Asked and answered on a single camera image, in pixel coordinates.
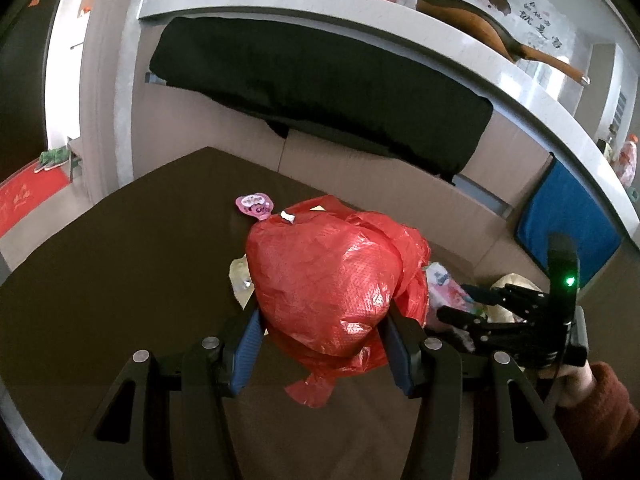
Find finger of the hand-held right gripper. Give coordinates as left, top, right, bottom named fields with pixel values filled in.
left=436, top=305, right=538, bottom=361
left=460, top=282, right=551, bottom=322

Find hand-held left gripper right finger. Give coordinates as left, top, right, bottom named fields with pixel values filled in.
left=382, top=305, right=581, bottom=480

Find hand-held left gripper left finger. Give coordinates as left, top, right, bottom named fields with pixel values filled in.
left=62, top=305, right=263, bottom=480

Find bin with translucent liner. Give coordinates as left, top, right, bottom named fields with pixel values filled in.
left=487, top=272, right=542, bottom=323

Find pink white packet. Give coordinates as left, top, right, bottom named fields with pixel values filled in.
left=425, top=262, right=482, bottom=332

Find red plastic bag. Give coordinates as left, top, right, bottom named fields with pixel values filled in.
left=245, top=195, right=432, bottom=409

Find person's right hand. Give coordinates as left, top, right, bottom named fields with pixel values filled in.
left=555, top=361, right=596, bottom=409

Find clear plastic wrapper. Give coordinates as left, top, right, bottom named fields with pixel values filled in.
left=229, top=255, right=258, bottom=311

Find blue cushion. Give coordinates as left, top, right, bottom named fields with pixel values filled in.
left=516, top=160, right=623, bottom=293

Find pink foil lid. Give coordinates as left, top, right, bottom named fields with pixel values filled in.
left=235, top=191, right=275, bottom=221

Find pink translucent bag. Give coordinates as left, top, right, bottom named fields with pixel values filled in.
left=614, top=134, right=640, bottom=192

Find red doormat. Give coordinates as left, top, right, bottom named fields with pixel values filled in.
left=0, top=157, right=73, bottom=238

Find black cloth on bench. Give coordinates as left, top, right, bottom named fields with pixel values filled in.
left=149, top=16, right=493, bottom=186

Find green slippers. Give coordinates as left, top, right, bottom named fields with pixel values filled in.
left=35, top=146, right=72, bottom=173

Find brown wooden scoop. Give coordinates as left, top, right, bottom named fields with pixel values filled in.
left=416, top=0, right=591, bottom=85

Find grey stone ledge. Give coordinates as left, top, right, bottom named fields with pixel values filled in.
left=135, top=0, right=640, bottom=211

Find dark door with red stickers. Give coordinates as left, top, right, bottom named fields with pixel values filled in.
left=0, top=0, right=68, bottom=181

